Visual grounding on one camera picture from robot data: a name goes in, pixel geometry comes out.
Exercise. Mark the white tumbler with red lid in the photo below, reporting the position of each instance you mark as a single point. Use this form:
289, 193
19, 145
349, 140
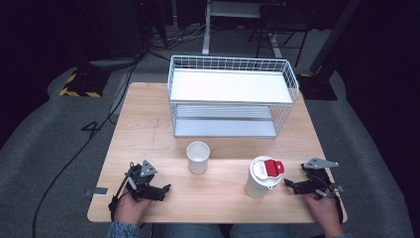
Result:
261, 181

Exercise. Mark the yellow black striped stand base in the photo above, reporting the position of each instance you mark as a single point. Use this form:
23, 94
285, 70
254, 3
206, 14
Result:
84, 84

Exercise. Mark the black chair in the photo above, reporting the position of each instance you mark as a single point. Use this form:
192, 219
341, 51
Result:
284, 20

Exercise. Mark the grey tape strip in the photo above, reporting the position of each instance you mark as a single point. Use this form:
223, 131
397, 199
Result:
98, 191

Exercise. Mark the person's right leg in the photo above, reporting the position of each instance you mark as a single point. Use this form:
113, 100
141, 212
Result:
261, 232

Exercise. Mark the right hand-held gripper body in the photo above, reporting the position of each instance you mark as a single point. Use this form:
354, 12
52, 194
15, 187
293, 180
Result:
318, 172

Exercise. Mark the person's left hand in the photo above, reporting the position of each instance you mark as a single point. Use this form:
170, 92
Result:
130, 208

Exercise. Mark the white paper cup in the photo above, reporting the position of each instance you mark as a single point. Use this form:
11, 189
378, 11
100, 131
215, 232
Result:
198, 158

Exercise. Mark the person's right hand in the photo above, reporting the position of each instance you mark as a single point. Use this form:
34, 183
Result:
323, 211

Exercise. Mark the black slanted stand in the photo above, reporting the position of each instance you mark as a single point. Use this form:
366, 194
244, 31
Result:
325, 49

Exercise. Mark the white desk frame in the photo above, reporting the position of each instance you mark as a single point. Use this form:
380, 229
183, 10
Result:
206, 33

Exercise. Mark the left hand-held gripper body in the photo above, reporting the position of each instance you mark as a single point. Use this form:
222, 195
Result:
140, 180

